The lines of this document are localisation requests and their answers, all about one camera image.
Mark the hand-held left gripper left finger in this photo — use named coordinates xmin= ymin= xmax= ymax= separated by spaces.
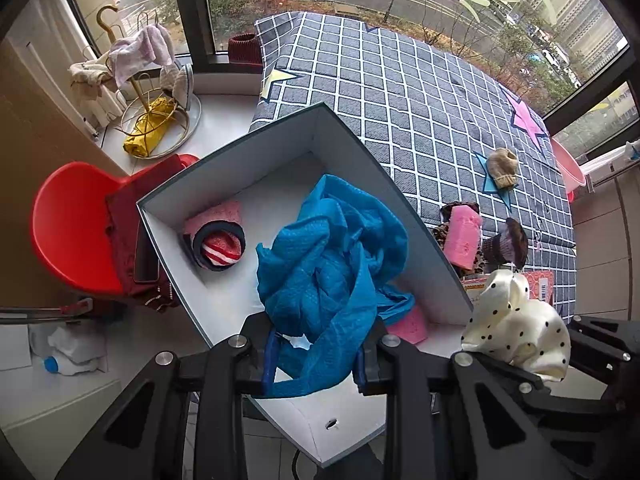
xmin=55 ymin=312 xmax=281 ymax=480

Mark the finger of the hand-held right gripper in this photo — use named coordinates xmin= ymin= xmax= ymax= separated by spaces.
xmin=515 ymin=375 xmax=628 ymax=418
xmin=569 ymin=315 xmax=640 ymax=376

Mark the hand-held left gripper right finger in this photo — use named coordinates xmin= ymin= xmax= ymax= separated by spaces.
xmin=352 ymin=321 xmax=571 ymax=480

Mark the white polka dot cloth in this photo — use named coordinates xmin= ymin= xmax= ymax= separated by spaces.
xmin=461 ymin=269 xmax=572 ymax=382

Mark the blue cloth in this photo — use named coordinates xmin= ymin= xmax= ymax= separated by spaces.
xmin=256 ymin=174 xmax=416 ymax=398

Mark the pink and dark sock roll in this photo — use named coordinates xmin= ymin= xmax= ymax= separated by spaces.
xmin=181 ymin=200 xmax=247 ymax=272

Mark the white cardboard box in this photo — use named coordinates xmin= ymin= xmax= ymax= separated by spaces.
xmin=136 ymin=101 xmax=475 ymax=467

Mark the pink sponge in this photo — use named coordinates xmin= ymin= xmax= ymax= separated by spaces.
xmin=386 ymin=305 xmax=429 ymax=345
xmin=443 ymin=206 xmax=483 ymax=268

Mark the pink patterned carton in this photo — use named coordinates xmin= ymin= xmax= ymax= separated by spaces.
xmin=462 ymin=270 xmax=555 ymax=307

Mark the brown and purple sock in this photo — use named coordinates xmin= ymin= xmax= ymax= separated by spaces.
xmin=480 ymin=217 xmax=528 ymax=266

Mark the leopard print cloth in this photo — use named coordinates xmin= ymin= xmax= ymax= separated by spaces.
xmin=432 ymin=201 xmax=483 ymax=275

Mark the black smartphone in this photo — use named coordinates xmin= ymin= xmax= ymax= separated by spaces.
xmin=132 ymin=232 xmax=162 ymax=283

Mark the pink plastic basin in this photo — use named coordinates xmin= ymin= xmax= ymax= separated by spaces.
xmin=550 ymin=137 xmax=588 ymax=203

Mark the white bottle with blue cap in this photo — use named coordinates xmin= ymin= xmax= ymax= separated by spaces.
xmin=42 ymin=327 xmax=106 ymax=376

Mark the dark red bag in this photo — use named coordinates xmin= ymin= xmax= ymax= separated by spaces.
xmin=105 ymin=155 xmax=201 ymax=313

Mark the beige knitted glove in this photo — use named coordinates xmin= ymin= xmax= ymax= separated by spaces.
xmin=487 ymin=147 xmax=519 ymax=191

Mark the red plastic chair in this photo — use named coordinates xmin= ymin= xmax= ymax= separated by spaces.
xmin=31 ymin=154 xmax=201 ymax=301

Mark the yellow folded umbrella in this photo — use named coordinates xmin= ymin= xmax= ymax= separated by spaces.
xmin=123 ymin=97 xmax=176 ymax=158

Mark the grey checked tablecloth with stars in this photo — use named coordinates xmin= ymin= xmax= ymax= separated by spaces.
xmin=248 ymin=10 xmax=578 ymax=322

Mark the grey and white cloth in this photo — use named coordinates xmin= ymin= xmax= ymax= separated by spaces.
xmin=160 ymin=62 xmax=196 ymax=108

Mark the dark red knitted pot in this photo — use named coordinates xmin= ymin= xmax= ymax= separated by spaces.
xmin=228 ymin=32 xmax=262 ymax=66

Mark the beige cloth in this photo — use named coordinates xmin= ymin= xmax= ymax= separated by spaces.
xmin=69 ymin=57 xmax=128 ymax=121

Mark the pale pink towel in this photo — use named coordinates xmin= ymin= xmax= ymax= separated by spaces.
xmin=109 ymin=24 xmax=175 ymax=88

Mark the gold wire rack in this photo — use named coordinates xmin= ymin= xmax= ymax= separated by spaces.
xmin=95 ymin=5 xmax=203 ymax=158

